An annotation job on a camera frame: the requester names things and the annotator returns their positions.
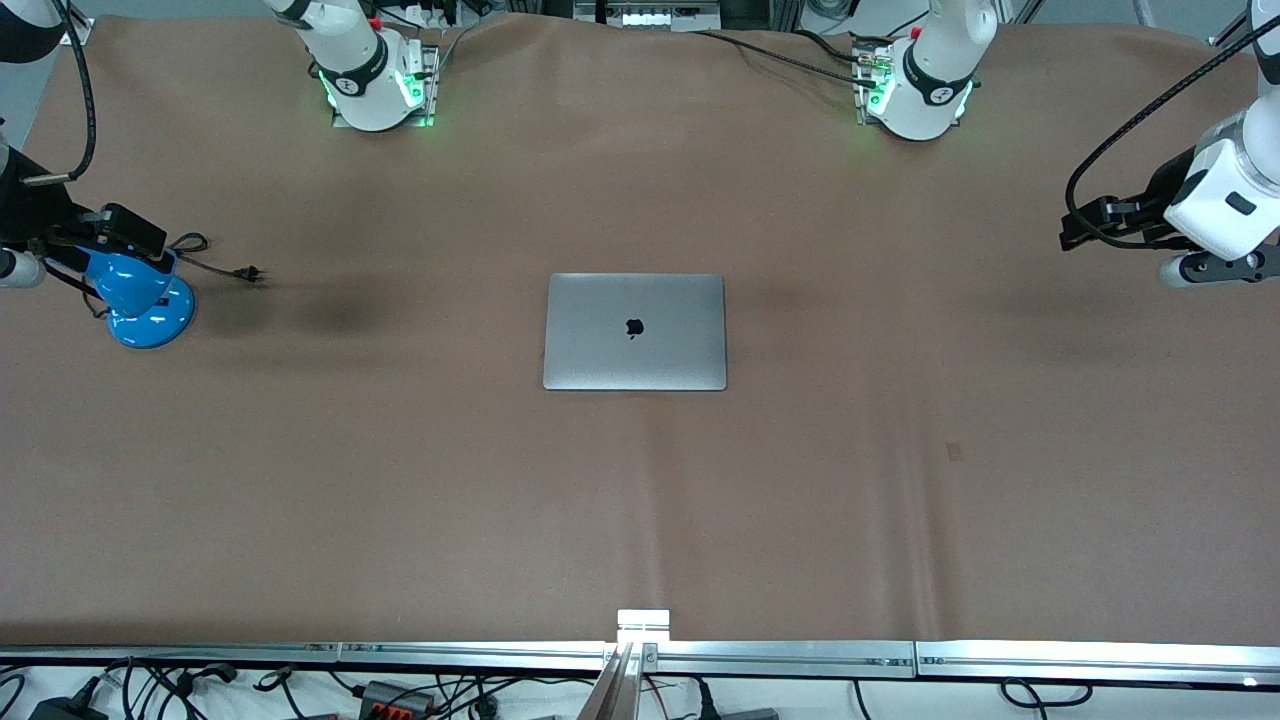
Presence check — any silver grey laptop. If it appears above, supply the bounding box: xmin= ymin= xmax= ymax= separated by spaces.
xmin=543 ymin=272 xmax=728 ymax=392

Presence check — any blue desk lamp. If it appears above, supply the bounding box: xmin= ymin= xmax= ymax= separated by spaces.
xmin=82 ymin=250 xmax=197 ymax=350

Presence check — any brown table cover mat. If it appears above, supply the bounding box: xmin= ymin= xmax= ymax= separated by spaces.
xmin=0 ymin=12 xmax=1280 ymax=649

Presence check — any black power adapter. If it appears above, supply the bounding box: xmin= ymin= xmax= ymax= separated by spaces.
xmin=28 ymin=680 xmax=109 ymax=720

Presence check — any white power strip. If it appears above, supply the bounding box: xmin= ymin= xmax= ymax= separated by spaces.
xmin=598 ymin=0 xmax=723 ymax=32

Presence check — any black connector with orange levers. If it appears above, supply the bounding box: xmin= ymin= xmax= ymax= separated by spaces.
xmin=358 ymin=680 xmax=438 ymax=717

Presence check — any black lamp cord with plug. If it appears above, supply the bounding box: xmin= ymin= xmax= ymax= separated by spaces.
xmin=40 ymin=232 xmax=267 ymax=321

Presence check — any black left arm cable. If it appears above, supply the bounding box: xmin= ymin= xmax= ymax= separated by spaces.
xmin=1063 ymin=40 xmax=1280 ymax=251

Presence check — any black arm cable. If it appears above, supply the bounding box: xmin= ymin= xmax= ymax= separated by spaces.
xmin=1063 ymin=40 xmax=1280 ymax=251
xmin=20 ymin=0 xmax=98 ymax=187

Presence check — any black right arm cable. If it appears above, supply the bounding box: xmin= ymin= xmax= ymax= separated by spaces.
xmin=20 ymin=0 xmax=98 ymax=187

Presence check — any aluminium frame profile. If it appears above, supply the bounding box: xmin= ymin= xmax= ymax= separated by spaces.
xmin=1208 ymin=0 xmax=1263 ymax=51
xmin=55 ymin=0 xmax=96 ymax=47

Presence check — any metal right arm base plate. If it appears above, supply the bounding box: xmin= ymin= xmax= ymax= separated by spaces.
xmin=330 ymin=38 xmax=442 ymax=131

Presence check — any black cable behind table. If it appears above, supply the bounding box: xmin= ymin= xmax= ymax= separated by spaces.
xmin=690 ymin=28 xmax=881 ymax=81

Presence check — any aluminium edge rail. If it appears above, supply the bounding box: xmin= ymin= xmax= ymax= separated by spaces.
xmin=914 ymin=640 xmax=1280 ymax=689
xmin=648 ymin=640 xmax=917 ymax=680
xmin=338 ymin=642 xmax=611 ymax=671
xmin=0 ymin=643 xmax=341 ymax=665

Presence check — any looped black floor cable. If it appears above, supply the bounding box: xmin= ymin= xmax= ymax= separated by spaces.
xmin=1002 ymin=678 xmax=1093 ymax=710

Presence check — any white mast bracket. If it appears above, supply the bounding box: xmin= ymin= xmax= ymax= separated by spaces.
xmin=616 ymin=608 xmax=672 ymax=647

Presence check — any aluminium camera mast profile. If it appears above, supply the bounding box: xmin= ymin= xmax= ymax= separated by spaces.
xmin=578 ymin=642 xmax=643 ymax=720

